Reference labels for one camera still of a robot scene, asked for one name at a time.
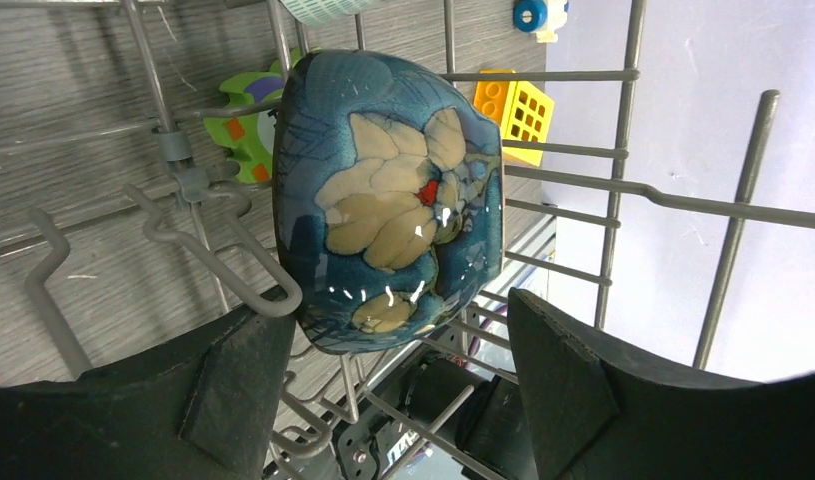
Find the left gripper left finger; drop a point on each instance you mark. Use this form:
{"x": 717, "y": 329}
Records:
{"x": 199, "y": 406}

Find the green blue toy car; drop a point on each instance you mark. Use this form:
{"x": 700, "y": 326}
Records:
{"x": 541, "y": 18}

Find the dark teal painted bowl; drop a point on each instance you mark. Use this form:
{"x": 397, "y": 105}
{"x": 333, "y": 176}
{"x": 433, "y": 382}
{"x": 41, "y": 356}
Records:
{"x": 388, "y": 200}

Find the green owl toy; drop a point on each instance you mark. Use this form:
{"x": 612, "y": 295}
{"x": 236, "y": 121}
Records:
{"x": 249, "y": 139}

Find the light green striped bowl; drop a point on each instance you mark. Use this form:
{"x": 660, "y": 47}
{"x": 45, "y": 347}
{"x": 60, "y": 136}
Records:
{"x": 320, "y": 12}

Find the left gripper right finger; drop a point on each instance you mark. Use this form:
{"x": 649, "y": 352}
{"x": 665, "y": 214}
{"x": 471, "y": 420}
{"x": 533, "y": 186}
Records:
{"x": 599, "y": 407}

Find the grey wire dish rack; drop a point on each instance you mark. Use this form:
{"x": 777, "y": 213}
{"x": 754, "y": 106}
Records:
{"x": 237, "y": 244}

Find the yellow toy block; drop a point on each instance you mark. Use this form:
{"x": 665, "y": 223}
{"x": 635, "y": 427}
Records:
{"x": 522, "y": 110}

